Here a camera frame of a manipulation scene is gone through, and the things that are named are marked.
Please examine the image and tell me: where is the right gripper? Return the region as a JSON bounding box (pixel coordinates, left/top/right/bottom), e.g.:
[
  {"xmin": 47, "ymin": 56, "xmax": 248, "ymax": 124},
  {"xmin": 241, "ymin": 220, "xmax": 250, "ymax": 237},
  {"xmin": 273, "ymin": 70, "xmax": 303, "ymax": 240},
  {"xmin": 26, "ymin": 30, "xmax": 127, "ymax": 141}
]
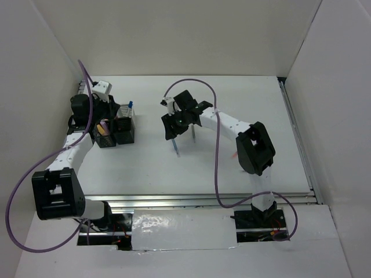
[{"xmin": 162, "ymin": 108, "xmax": 190, "ymax": 140}]

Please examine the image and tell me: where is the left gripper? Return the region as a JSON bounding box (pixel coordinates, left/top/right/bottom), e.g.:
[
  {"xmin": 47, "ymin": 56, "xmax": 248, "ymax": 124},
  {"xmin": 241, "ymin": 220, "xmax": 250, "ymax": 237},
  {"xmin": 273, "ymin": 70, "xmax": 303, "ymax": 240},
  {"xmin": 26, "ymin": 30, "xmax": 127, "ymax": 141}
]
[{"xmin": 89, "ymin": 94, "xmax": 121, "ymax": 123}]

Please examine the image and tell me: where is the grey green pen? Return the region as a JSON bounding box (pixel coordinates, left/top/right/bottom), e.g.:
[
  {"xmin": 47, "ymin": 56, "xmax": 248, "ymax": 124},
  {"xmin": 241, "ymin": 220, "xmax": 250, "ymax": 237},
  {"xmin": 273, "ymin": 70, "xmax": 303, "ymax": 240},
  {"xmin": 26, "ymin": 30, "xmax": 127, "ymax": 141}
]
[{"xmin": 191, "ymin": 125, "xmax": 196, "ymax": 143}]

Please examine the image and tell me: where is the purple pink highlighter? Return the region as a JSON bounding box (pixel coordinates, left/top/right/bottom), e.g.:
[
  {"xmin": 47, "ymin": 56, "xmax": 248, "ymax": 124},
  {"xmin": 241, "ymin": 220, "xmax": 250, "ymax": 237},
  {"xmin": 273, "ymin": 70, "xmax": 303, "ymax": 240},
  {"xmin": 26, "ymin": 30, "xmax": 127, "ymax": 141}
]
[{"xmin": 100, "ymin": 121, "xmax": 110, "ymax": 135}]

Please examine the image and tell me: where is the light blue pen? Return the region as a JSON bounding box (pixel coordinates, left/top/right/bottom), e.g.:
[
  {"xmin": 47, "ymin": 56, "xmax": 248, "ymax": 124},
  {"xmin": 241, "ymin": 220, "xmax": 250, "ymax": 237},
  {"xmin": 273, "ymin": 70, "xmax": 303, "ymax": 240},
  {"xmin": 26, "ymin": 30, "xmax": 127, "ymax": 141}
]
[{"xmin": 172, "ymin": 139, "xmax": 180, "ymax": 158}]

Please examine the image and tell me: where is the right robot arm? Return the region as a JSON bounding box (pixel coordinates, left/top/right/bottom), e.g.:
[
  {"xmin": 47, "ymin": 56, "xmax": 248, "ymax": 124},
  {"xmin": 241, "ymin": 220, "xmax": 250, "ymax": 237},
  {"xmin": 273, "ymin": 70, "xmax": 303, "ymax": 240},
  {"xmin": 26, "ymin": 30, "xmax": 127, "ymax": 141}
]
[{"xmin": 161, "ymin": 90, "xmax": 277, "ymax": 227}]

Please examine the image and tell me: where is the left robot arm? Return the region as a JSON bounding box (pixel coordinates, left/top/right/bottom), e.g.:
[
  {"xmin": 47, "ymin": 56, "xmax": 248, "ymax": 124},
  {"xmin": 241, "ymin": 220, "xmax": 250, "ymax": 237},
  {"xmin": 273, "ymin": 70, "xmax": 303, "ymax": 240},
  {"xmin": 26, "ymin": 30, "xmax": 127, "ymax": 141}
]
[{"xmin": 31, "ymin": 93, "xmax": 120, "ymax": 231}]

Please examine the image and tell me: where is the white container back right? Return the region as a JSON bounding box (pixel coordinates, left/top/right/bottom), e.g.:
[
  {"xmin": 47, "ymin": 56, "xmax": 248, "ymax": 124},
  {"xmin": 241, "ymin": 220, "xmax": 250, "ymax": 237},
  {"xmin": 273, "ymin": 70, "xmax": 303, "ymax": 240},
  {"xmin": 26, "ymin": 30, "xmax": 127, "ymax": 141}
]
[{"xmin": 117, "ymin": 104, "xmax": 136, "ymax": 120}]

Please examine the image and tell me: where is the black container front right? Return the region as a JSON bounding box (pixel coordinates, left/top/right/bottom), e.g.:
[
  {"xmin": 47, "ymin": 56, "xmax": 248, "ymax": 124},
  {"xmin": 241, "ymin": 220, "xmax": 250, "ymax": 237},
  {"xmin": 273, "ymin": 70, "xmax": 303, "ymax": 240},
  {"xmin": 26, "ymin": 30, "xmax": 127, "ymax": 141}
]
[{"xmin": 113, "ymin": 117, "xmax": 135, "ymax": 145}]

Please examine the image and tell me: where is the black container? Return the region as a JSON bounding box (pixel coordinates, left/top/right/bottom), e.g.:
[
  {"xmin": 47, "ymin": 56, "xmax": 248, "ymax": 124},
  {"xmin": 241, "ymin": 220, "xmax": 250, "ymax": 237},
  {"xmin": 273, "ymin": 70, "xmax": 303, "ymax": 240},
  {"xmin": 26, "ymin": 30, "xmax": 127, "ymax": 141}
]
[
  {"xmin": 93, "ymin": 120, "xmax": 116, "ymax": 148},
  {"xmin": 113, "ymin": 117, "xmax": 135, "ymax": 145}
]

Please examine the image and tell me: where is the black container front left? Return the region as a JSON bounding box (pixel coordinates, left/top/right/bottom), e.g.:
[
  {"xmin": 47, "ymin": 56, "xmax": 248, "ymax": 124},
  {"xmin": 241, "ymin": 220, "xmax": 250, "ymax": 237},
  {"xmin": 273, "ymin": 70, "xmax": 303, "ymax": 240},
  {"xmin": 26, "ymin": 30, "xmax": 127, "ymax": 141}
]
[{"xmin": 93, "ymin": 120, "xmax": 116, "ymax": 148}]

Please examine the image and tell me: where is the white cover sheet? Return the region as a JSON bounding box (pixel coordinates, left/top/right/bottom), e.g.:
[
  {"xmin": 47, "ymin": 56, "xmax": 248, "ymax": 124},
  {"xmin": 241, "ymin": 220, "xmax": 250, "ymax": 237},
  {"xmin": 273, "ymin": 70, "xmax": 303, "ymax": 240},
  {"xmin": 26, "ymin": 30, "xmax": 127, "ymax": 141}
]
[{"xmin": 132, "ymin": 208, "xmax": 238, "ymax": 251}]

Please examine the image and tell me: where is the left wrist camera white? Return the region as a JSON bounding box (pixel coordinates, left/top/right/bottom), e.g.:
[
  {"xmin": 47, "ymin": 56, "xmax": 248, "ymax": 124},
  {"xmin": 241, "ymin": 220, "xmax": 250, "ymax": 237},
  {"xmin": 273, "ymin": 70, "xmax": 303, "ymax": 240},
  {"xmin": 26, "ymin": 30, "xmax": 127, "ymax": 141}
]
[{"xmin": 92, "ymin": 81, "xmax": 112, "ymax": 95}]

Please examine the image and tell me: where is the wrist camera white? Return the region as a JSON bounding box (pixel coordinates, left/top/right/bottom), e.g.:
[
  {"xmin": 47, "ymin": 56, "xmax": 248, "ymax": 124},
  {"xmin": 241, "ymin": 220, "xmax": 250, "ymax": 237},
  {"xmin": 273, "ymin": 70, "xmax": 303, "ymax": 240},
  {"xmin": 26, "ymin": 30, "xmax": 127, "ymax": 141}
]
[
  {"xmin": 92, "ymin": 81, "xmax": 112, "ymax": 95},
  {"xmin": 160, "ymin": 97, "xmax": 181, "ymax": 116}
]

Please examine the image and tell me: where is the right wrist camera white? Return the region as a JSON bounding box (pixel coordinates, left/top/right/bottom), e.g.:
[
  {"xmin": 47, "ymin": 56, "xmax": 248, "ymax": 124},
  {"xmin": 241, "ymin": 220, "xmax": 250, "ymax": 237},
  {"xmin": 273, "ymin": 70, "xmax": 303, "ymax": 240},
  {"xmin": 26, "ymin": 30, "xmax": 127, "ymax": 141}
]
[{"xmin": 160, "ymin": 97, "xmax": 181, "ymax": 116}]

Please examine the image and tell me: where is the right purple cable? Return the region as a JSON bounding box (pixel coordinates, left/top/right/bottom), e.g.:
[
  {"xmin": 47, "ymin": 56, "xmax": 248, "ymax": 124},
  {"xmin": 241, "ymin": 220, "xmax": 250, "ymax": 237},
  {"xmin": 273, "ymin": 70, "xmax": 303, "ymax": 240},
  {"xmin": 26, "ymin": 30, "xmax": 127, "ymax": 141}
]
[{"xmin": 162, "ymin": 78, "xmax": 300, "ymax": 242}]

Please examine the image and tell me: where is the purple cable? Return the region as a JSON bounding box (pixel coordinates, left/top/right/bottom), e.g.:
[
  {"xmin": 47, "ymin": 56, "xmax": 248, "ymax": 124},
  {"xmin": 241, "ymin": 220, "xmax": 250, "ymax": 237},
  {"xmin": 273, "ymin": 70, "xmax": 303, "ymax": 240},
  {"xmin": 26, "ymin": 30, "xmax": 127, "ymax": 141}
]
[
  {"xmin": 5, "ymin": 60, "xmax": 96, "ymax": 253},
  {"xmin": 162, "ymin": 78, "xmax": 300, "ymax": 242}
]

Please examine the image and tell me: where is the aluminium rail frame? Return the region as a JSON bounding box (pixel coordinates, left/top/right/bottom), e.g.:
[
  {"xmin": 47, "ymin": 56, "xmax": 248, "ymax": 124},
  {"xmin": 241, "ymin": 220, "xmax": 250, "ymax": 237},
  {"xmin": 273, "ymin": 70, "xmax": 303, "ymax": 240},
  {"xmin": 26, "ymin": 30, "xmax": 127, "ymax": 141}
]
[{"xmin": 78, "ymin": 76, "xmax": 317, "ymax": 209}]

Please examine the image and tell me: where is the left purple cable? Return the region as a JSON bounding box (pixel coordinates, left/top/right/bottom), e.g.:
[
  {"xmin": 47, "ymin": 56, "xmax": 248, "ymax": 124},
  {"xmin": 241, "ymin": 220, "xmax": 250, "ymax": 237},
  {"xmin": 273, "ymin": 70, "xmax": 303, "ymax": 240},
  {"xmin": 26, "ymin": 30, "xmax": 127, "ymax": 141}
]
[{"xmin": 5, "ymin": 60, "xmax": 96, "ymax": 253}]

